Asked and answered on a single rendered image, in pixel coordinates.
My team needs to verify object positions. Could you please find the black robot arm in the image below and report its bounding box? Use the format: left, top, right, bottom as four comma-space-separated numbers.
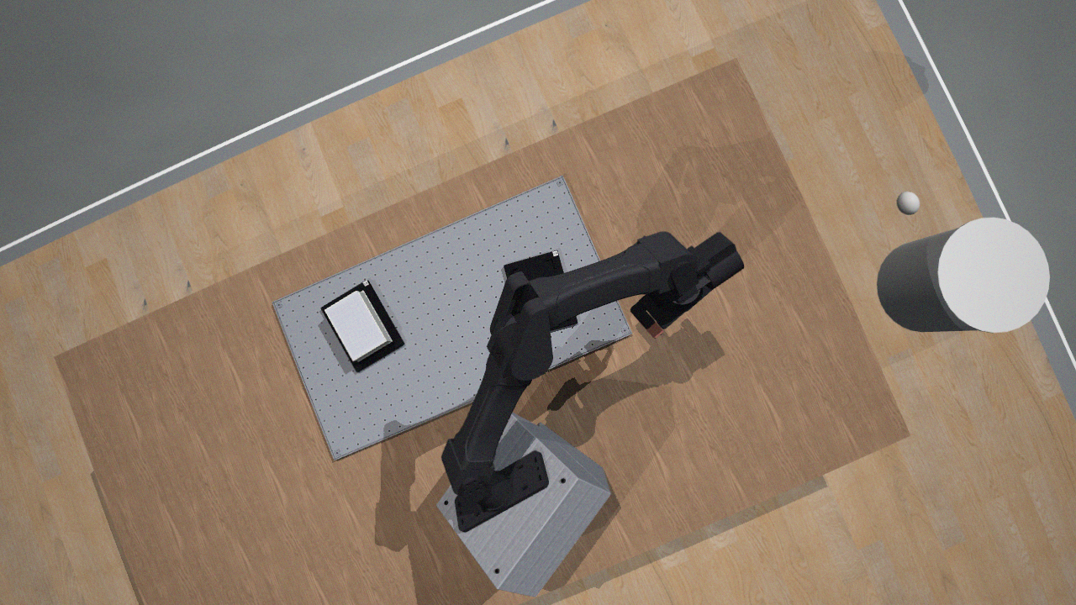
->
441, 231, 744, 533

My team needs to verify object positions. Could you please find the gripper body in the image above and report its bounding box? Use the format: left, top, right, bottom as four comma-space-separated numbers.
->
631, 286, 712, 329

